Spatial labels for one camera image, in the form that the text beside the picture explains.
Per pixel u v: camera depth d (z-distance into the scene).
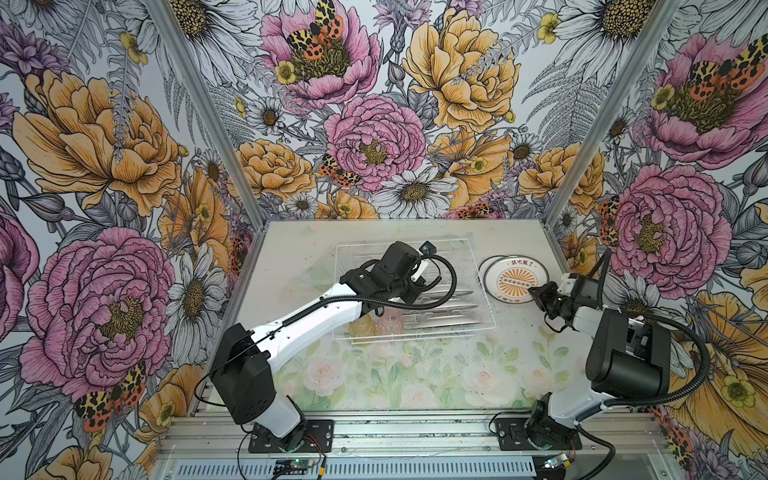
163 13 0.71
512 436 0.74
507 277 1.02
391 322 0.82
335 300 0.52
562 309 0.74
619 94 0.86
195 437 0.76
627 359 0.48
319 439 0.74
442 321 0.79
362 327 0.82
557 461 0.72
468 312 0.94
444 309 0.92
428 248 0.68
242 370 0.41
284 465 0.73
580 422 0.58
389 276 0.59
